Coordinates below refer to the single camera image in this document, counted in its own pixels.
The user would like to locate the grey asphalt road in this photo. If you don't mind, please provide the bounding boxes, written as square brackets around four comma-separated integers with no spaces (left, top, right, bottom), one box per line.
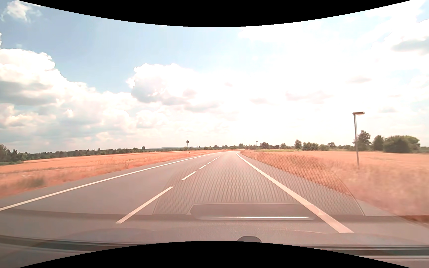
[0,150,429,246]

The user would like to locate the road markings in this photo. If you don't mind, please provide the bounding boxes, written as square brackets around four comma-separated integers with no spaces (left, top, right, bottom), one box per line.
[0,151,354,234]

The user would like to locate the car's own bonnet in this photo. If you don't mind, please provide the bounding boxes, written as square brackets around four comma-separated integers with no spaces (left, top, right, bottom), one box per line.
[0,223,429,268]

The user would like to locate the tall perch pole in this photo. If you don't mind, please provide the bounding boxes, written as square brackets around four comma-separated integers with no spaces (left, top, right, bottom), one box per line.
[352,111,365,170]

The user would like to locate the dry orange grass field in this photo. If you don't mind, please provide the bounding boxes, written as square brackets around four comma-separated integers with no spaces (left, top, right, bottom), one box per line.
[0,150,234,204]
[240,149,429,224]

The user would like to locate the row of trees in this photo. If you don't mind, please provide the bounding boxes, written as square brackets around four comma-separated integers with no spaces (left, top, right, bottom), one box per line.
[200,130,429,154]
[0,142,185,168]

